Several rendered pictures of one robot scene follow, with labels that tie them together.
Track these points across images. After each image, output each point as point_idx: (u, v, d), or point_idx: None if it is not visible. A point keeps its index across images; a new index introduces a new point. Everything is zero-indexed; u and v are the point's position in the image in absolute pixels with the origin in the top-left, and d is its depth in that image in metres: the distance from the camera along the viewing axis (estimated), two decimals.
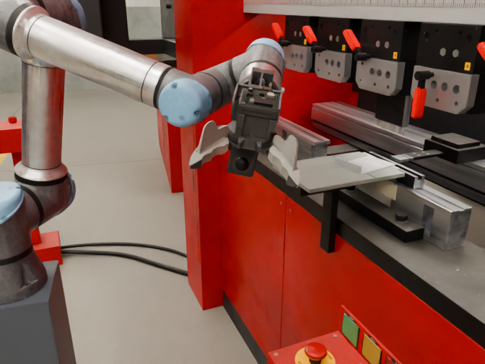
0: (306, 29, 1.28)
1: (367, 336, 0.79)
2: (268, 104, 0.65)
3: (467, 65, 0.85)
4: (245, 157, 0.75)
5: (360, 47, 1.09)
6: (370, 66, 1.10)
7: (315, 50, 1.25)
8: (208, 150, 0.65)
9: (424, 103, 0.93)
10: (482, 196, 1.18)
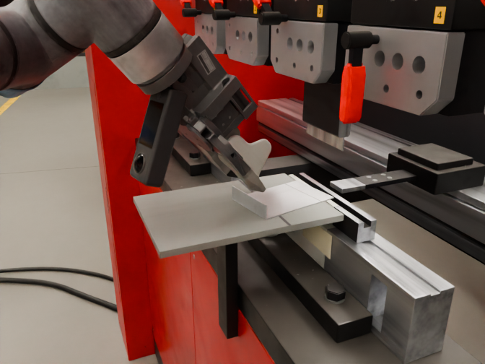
0: None
1: None
2: None
3: (439, 13, 0.40)
4: None
5: (270, 2, 0.65)
6: (287, 35, 0.65)
7: (219, 16, 0.80)
8: None
9: (362, 95, 0.49)
10: (475, 245, 0.74)
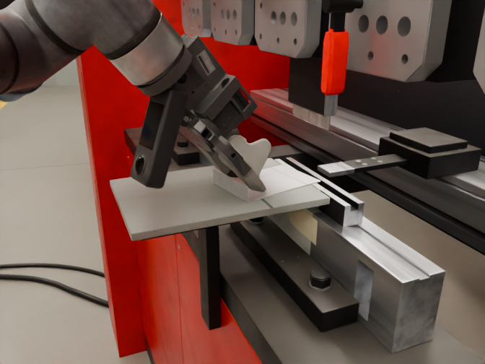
0: None
1: None
2: None
3: None
4: None
5: None
6: (271, 9, 0.62)
7: None
8: None
9: (345, 63, 0.45)
10: (470, 232, 0.70)
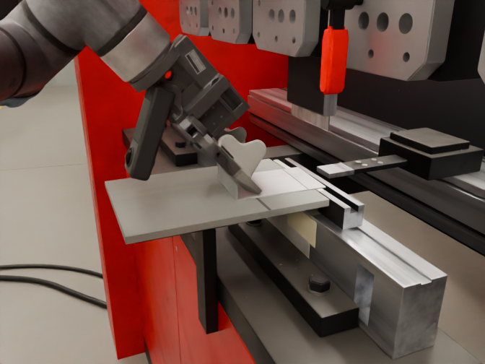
0: None
1: None
2: None
3: None
4: None
5: None
6: (269, 7, 0.61)
7: None
8: (241, 169, 0.58)
9: (344, 62, 0.44)
10: (472, 235, 0.69)
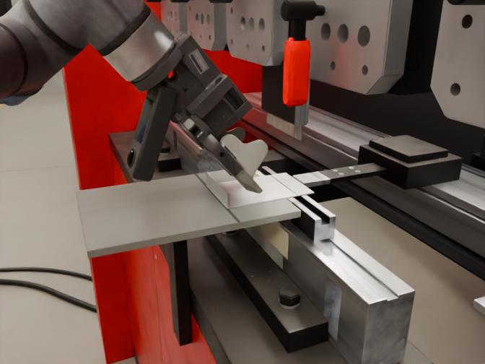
0: None
1: None
2: None
3: None
4: None
5: None
6: (240, 14, 0.60)
7: None
8: (242, 169, 0.59)
9: (307, 74, 0.43)
10: (450, 244, 0.68)
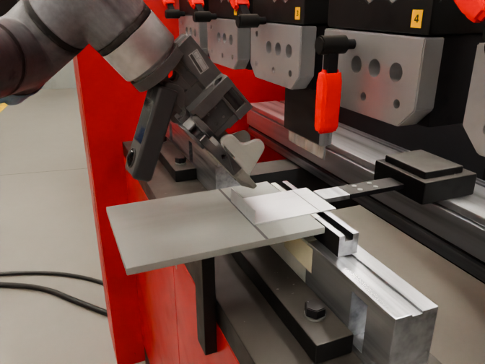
0: None
1: None
2: None
3: (416, 16, 0.37)
4: None
5: (247, 3, 0.62)
6: (266, 39, 0.62)
7: (199, 17, 0.77)
8: (239, 166, 0.60)
9: (338, 103, 0.46)
10: (465, 257, 0.71)
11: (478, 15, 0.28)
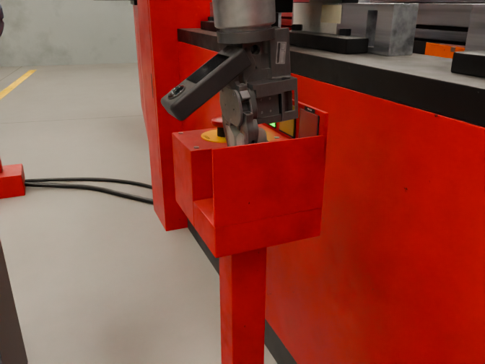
0: None
1: None
2: None
3: None
4: None
5: None
6: None
7: None
8: None
9: None
10: (440, 30, 1.06)
11: None
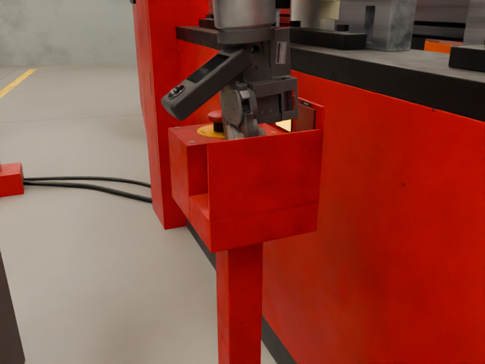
0: None
1: None
2: None
3: None
4: None
5: None
6: None
7: None
8: None
9: None
10: (439, 27, 1.06)
11: None
